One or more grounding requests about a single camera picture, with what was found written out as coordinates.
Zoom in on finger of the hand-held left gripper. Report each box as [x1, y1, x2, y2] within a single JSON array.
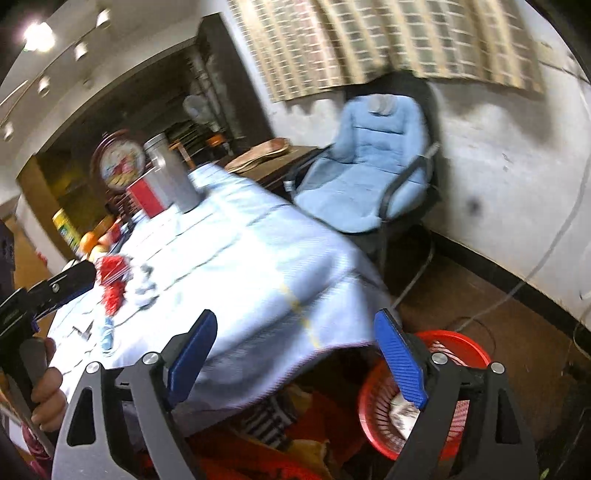
[[25, 261, 99, 320]]

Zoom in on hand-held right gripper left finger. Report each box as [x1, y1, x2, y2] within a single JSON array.
[[51, 309, 219, 480]]

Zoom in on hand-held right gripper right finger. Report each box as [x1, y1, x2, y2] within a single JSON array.
[[373, 308, 541, 480]]

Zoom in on red snack bag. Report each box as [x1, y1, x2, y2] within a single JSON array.
[[95, 254, 132, 287]]

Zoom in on red plastic net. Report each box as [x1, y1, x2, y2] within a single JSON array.
[[102, 284, 127, 317]]

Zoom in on red plastic basket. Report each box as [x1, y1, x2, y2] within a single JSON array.
[[358, 330, 492, 462]]

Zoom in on white plastic bag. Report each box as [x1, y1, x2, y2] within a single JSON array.
[[127, 265, 160, 310]]

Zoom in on person's left hand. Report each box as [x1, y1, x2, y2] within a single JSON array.
[[30, 338, 64, 431]]

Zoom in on yellow green can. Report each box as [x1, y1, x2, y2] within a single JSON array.
[[52, 208, 81, 254]]

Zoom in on striped black white cloth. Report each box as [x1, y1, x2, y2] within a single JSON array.
[[231, 392, 301, 450]]

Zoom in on blue checked tablecloth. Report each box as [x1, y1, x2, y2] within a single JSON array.
[[46, 161, 402, 480]]

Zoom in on red printed blanket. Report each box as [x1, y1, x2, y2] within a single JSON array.
[[139, 383, 393, 480]]

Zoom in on red box white sides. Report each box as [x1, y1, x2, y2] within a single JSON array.
[[126, 178, 167, 220]]

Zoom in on round embroidered table screen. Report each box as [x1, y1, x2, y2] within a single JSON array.
[[90, 129, 148, 192]]

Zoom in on steel bottle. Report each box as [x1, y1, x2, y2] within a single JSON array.
[[143, 133, 201, 214]]

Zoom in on blue chair cushion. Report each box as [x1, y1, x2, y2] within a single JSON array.
[[293, 95, 428, 234]]

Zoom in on wooden side table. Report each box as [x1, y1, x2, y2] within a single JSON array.
[[217, 145, 324, 204]]

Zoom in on standing fan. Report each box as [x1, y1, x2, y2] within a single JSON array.
[[182, 92, 218, 130]]

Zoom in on brown flat board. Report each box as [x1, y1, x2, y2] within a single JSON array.
[[224, 138, 289, 172]]

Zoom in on blue cushioned chair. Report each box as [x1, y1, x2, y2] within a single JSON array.
[[281, 74, 444, 273]]

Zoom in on checked beige curtain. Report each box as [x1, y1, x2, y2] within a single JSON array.
[[228, 0, 546, 104]]

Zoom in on grey wall cable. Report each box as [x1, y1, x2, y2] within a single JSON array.
[[392, 152, 591, 319]]

